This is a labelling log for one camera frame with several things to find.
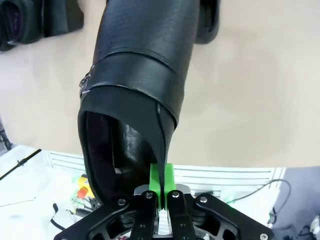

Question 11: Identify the thin black cable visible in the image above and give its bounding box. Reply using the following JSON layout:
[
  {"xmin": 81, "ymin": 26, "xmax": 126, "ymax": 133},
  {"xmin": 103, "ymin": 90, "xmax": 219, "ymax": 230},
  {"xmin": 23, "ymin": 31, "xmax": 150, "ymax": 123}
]
[{"xmin": 224, "ymin": 178, "xmax": 293, "ymax": 222}]

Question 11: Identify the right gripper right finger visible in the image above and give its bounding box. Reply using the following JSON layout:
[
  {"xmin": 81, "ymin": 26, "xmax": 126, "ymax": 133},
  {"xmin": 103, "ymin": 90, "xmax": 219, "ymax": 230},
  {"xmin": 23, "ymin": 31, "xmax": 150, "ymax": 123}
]
[{"xmin": 162, "ymin": 162, "xmax": 275, "ymax": 240}]

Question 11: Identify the thick black cable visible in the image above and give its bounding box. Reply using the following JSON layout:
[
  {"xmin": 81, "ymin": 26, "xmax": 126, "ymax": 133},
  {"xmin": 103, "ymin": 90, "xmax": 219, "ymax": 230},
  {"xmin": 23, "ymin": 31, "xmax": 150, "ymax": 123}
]
[{"xmin": 0, "ymin": 149, "xmax": 42, "ymax": 181}]

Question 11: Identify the yellow emergency stop button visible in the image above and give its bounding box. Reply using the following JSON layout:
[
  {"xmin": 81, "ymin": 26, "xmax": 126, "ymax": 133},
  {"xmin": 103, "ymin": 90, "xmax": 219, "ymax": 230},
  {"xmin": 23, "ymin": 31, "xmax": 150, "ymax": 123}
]
[{"xmin": 74, "ymin": 174, "xmax": 92, "ymax": 200}]

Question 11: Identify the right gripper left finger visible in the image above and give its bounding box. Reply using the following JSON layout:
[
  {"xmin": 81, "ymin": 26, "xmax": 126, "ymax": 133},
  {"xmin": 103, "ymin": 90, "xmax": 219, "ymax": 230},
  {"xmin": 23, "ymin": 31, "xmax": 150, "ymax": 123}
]
[{"xmin": 53, "ymin": 163, "xmax": 163, "ymax": 240}]

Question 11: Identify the white robot base platform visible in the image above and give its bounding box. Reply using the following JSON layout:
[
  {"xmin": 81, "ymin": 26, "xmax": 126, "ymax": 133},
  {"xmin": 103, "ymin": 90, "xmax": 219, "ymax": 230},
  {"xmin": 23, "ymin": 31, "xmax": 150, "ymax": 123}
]
[{"xmin": 0, "ymin": 144, "xmax": 286, "ymax": 240}]

